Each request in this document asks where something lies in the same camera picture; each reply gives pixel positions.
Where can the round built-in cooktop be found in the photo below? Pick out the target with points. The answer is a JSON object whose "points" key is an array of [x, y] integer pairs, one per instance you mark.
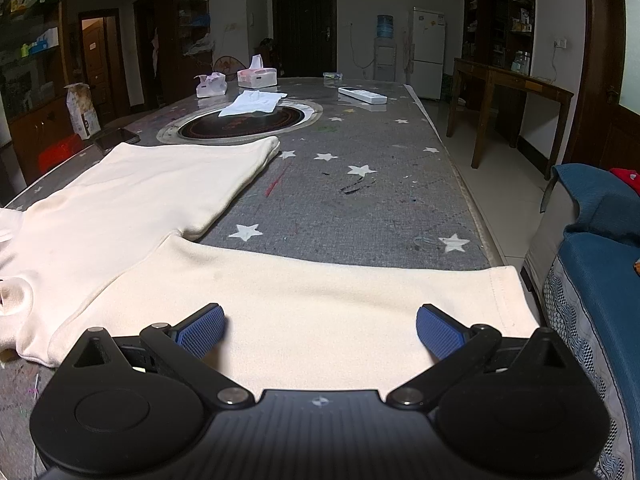
{"points": [[240, 129]]}

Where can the white wall socket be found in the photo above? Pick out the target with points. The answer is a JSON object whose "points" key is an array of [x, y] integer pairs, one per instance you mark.
{"points": [[560, 43]]}

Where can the large white tissue box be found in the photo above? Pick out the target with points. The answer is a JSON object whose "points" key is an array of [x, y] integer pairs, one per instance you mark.
{"points": [[257, 77]]}

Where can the white paper bag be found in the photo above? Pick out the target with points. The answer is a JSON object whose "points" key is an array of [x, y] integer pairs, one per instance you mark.
{"points": [[82, 112]]}

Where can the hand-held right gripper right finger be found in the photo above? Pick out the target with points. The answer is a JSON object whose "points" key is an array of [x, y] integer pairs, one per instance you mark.
{"points": [[440, 332]]}

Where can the wooden side table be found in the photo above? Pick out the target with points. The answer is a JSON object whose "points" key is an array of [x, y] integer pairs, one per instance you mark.
{"points": [[505, 82]]}

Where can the grey star-print tablecloth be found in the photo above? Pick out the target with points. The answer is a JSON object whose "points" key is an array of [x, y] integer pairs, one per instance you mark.
{"points": [[375, 200]]}

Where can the brown interior door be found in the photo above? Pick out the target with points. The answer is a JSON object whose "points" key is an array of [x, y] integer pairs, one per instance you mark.
{"points": [[97, 70]]}

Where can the white plastic bag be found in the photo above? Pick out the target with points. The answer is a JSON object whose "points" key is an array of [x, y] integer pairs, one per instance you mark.
{"points": [[200, 45]]}

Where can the tall dark shelf cabinet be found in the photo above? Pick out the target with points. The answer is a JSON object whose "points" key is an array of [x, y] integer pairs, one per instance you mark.
{"points": [[30, 60]]}

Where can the red monkey-print garment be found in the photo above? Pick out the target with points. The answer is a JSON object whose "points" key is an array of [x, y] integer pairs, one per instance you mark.
{"points": [[626, 176]]}

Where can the blue water bottle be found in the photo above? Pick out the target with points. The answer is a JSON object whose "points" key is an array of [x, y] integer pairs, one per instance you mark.
{"points": [[385, 26]]}

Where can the cream towel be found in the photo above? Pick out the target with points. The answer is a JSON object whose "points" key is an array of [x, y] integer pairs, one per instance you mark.
{"points": [[300, 300]]}

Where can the wooden door with frosted glass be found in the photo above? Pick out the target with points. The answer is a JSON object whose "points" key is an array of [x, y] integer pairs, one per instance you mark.
{"points": [[612, 85]]}

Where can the dark glass-front cabinet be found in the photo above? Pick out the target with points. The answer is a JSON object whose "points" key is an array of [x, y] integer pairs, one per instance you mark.
{"points": [[495, 20]]}

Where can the dark entrance door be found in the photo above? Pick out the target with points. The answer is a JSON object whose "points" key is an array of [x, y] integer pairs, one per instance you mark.
{"points": [[305, 25]]}

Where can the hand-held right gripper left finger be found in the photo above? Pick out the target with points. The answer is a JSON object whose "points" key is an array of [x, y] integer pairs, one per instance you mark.
{"points": [[202, 331]]}

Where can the white refrigerator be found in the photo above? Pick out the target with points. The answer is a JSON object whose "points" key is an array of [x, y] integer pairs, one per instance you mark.
{"points": [[426, 55]]}

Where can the white water dispenser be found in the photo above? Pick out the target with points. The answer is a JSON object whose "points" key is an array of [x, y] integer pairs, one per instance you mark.
{"points": [[385, 60]]}

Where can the white tissue sheet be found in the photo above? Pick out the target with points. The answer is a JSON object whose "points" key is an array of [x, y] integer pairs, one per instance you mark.
{"points": [[252, 102]]}

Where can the glass jar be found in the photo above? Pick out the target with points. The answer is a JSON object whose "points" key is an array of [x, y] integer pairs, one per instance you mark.
{"points": [[520, 62]]}

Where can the dark cabinet with plastic bag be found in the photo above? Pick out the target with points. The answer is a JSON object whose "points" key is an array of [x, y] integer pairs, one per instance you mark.
{"points": [[187, 20]]}

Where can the dark smartphone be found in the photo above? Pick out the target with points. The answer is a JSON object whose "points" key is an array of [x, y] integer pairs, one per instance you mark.
{"points": [[117, 140]]}

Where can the pink printed round panel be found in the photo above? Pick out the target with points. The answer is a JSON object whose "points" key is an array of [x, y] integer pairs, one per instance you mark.
{"points": [[226, 65]]}

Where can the small clear box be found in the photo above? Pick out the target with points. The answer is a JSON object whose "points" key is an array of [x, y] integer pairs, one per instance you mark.
{"points": [[333, 76]]}

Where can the white remote control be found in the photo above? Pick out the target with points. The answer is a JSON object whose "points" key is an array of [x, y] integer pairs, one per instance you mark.
{"points": [[361, 95]]}

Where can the blue sofa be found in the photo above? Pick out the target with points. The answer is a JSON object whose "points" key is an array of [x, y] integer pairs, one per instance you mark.
{"points": [[600, 270]]}

